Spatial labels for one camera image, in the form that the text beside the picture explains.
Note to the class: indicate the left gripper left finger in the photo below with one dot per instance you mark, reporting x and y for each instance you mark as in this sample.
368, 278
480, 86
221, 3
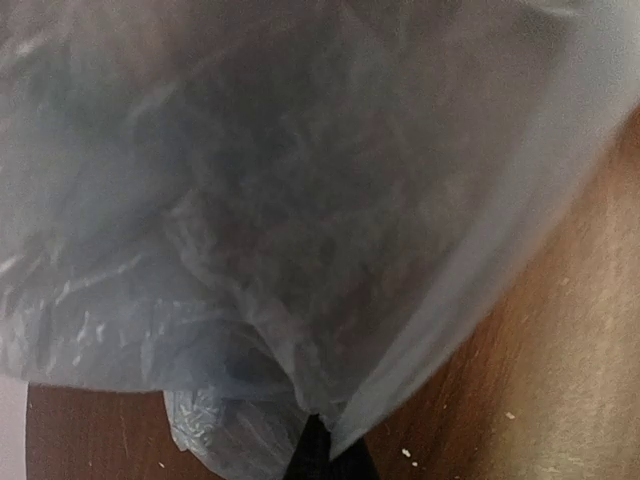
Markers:
310, 460

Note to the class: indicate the light blue plastic trash bag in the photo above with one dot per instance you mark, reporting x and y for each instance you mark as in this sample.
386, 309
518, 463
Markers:
268, 210

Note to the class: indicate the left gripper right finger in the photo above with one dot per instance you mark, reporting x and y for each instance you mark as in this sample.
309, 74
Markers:
355, 463

